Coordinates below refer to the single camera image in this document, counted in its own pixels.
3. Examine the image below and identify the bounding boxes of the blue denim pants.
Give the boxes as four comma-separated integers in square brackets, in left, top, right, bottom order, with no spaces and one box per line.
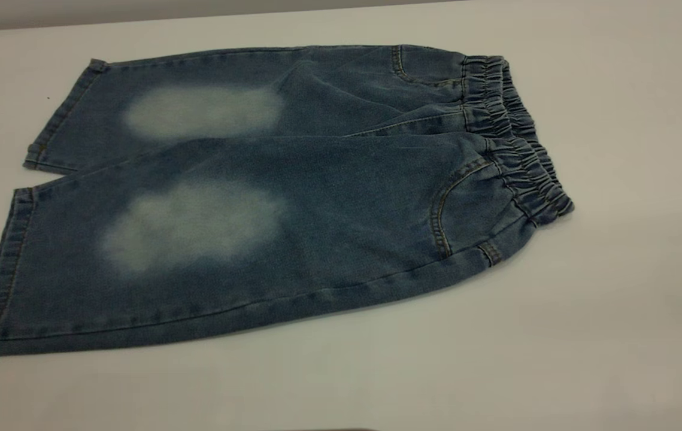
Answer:
[0,44,575,360]

